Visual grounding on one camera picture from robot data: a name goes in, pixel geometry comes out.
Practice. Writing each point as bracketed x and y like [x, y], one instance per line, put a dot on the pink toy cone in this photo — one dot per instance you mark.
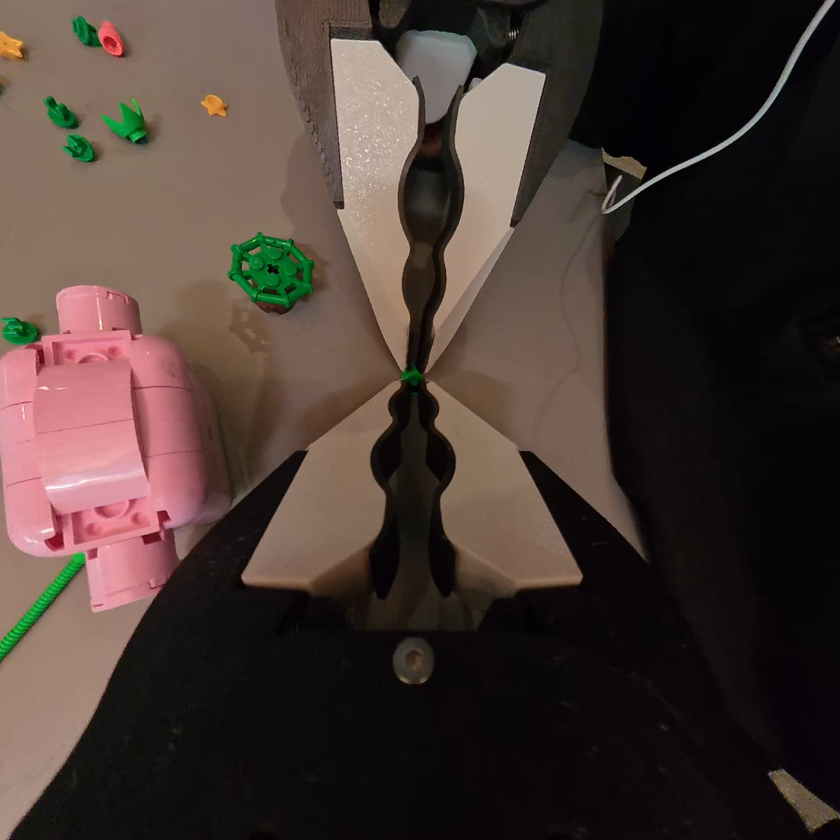
[111, 38]

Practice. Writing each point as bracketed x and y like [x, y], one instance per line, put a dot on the scattered small green toy pieces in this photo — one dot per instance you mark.
[128, 121]

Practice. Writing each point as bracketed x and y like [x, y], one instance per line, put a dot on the yellow toy star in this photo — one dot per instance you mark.
[214, 105]
[10, 44]

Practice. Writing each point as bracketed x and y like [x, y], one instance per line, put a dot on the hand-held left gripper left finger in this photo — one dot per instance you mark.
[315, 512]

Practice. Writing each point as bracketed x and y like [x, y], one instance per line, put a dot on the green toy web dish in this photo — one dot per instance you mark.
[271, 269]

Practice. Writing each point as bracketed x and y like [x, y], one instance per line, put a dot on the person's black jacket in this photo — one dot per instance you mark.
[722, 394]

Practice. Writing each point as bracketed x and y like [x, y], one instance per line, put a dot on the green toy leaf piece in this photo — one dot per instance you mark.
[412, 376]

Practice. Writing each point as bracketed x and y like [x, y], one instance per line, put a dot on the pink toy brick pot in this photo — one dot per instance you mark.
[98, 446]

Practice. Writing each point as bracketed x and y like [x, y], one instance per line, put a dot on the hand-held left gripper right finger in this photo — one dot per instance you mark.
[505, 512]

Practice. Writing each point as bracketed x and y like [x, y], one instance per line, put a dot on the green toy vine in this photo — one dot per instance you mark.
[46, 600]

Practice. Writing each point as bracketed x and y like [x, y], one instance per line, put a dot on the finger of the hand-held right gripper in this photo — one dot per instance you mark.
[499, 151]
[367, 164]

